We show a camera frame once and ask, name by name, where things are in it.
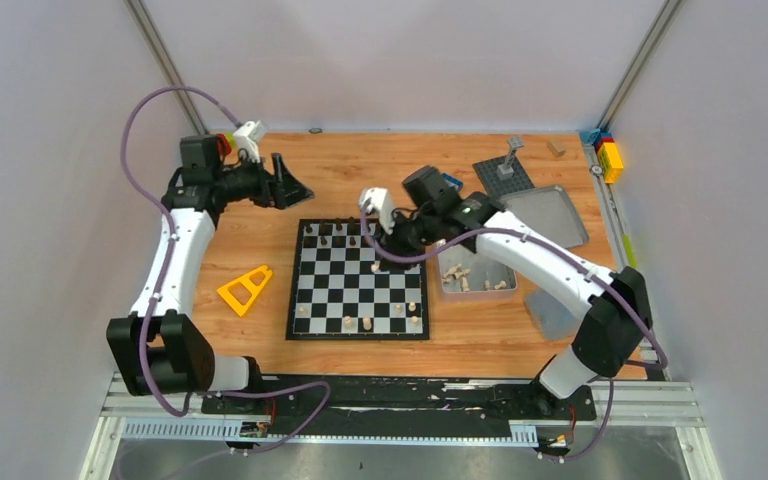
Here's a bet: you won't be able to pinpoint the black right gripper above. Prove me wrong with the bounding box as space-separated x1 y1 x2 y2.
375 208 442 270

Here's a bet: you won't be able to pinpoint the metal tin box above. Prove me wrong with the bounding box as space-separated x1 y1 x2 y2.
436 245 518 302

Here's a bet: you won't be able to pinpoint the black white chessboard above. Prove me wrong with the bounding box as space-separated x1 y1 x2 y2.
285 219 431 340

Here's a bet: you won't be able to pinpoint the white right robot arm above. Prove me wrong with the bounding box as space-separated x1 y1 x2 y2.
358 166 654 418

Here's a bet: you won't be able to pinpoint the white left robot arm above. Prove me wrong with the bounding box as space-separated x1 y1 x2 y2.
106 135 314 413

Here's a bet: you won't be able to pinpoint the blue grey toy brick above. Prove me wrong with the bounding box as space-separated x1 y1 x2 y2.
442 172 464 191

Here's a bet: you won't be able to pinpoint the coloured toy cylinders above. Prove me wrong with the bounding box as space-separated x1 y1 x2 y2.
214 132 235 158

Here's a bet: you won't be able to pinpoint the yellow triangular plastic stand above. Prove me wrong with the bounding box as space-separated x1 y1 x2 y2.
217 265 274 317

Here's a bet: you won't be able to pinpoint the blue plastic bag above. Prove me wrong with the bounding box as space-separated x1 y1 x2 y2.
524 289 579 341

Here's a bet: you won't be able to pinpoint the small wooden block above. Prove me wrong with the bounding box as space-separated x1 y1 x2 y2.
546 138 567 158

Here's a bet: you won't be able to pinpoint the coloured toy brick stack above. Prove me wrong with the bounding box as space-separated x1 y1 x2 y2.
579 129 625 184

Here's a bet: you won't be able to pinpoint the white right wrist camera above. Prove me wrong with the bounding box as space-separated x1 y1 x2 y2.
358 187 395 234

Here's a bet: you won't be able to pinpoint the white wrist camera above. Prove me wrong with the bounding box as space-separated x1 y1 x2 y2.
358 187 395 234
232 120 268 163

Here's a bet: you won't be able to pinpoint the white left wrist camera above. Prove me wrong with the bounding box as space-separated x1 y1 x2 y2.
232 120 268 163

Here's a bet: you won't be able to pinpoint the grey brick baseplate with post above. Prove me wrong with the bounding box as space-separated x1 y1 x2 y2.
472 136 535 197

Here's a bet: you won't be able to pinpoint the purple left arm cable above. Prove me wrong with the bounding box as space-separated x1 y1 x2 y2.
120 86 332 456

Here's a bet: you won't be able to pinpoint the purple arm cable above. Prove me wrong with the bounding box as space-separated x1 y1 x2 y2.
358 202 670 464
120 86 332 456

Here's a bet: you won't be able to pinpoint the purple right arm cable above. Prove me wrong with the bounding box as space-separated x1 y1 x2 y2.
358 202 670 464

